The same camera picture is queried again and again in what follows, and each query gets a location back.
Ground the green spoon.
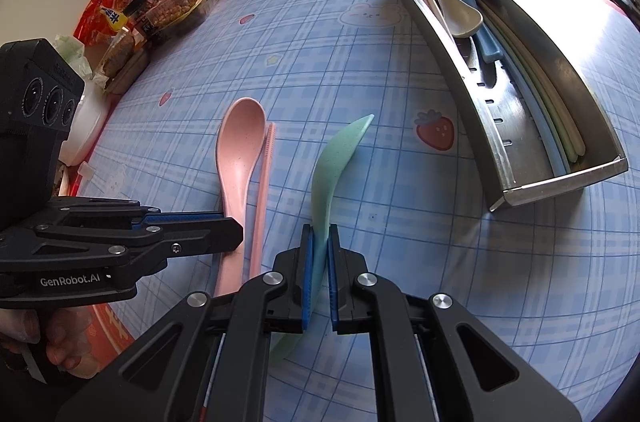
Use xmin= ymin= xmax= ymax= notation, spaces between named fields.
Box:
xmin=268 ymin=113 xmax=376 ymax=363

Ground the pink spoon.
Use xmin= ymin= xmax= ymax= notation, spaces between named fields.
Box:
xmin=215 ymin=97 xmax=266 ymax=295

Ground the blue spoon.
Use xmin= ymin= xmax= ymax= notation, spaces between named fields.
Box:
xmin=449 ymin=0 xmax=504 ymax=65

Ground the green chopstick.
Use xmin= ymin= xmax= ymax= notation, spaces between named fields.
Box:
xmin=479 ymin=0 xmax=587 ymax=163

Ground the white spoon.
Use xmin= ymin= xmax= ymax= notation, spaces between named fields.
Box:
xmin=436 ymin=0 xmax=483 ymax=38

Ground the person left hand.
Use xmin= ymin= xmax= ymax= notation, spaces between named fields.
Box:
xmin=1 ymin=307 xmax=100 ymax=379

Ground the white plastic lidded container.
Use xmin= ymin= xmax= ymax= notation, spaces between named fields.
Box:
xmin=58 ymin=81 xmax=111 ymax=167

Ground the brown food packet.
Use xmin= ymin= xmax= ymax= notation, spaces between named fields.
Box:
xmin=93 ymin=29 xmax=151 ymax=96

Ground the green white plastic bag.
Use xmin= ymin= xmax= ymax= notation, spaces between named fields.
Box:
xmin=52 ymin=34 xmax=93 ymax=81

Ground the blue plaid table mat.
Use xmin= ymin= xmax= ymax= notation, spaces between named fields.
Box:
xmin=80 ymin=0 xmax=639 ymax=420

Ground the red snack bag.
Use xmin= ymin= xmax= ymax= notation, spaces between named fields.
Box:
xmin=73 ymin=0 xmax=132 ymax=46

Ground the red peanut package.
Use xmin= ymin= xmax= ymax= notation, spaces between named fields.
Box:
xmin=134 ymin=0 xmax=220 ymax=44

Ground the dark glass jar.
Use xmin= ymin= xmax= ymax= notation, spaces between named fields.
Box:
xmin=122 ymin=0 xmax=158 ymax=26

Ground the stainless steel utensil tray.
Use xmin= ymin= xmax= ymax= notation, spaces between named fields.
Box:
xmin=401 ymin=0 xmax=629 ymax=212

